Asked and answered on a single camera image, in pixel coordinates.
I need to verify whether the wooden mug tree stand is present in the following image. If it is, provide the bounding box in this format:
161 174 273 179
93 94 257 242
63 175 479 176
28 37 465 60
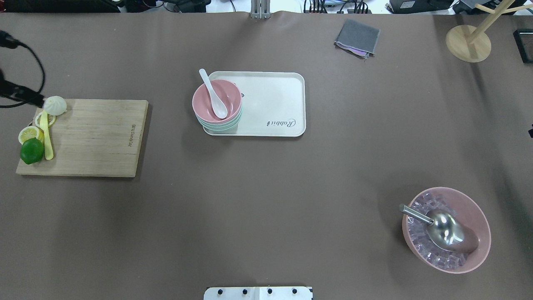
445 0 533 63

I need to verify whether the large pink ice bowl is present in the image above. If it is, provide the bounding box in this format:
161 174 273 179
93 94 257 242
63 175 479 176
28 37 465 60
401 187 492 275

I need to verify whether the bamboo cutting board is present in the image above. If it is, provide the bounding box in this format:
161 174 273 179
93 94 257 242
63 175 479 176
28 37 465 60
16 99 149 178

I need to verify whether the small pink bowl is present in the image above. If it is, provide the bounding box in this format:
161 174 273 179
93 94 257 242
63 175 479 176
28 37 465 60
192 79 242 125

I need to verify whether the lemon slice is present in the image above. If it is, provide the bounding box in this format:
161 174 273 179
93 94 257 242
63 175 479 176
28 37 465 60
33 111 57 129

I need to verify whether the green lime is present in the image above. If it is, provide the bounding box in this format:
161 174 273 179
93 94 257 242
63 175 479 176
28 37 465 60
20 138 45 165

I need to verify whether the metal ice scoop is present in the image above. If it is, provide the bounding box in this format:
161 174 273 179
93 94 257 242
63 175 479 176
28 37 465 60
399 204 479 254

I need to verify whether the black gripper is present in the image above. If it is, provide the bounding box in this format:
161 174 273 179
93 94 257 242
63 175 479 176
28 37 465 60
0 70 45 107

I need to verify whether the yellow plastic knife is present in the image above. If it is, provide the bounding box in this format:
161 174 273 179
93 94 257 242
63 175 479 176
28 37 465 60
39 110 55 160

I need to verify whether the white ceramic spoon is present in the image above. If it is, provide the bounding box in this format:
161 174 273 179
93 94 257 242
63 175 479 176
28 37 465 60
199 68 228 119

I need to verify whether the lemon half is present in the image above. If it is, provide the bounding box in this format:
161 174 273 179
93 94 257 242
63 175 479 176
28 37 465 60
18 125 44 145

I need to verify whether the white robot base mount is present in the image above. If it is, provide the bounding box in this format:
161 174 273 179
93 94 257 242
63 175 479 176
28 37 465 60
203 285 314 300

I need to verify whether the grey folded cloth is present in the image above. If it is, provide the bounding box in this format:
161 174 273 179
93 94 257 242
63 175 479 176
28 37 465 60
334 19 381 59

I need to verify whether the cream rabbit tray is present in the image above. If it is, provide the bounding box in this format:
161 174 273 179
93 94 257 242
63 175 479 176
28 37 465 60
204 71 306 138

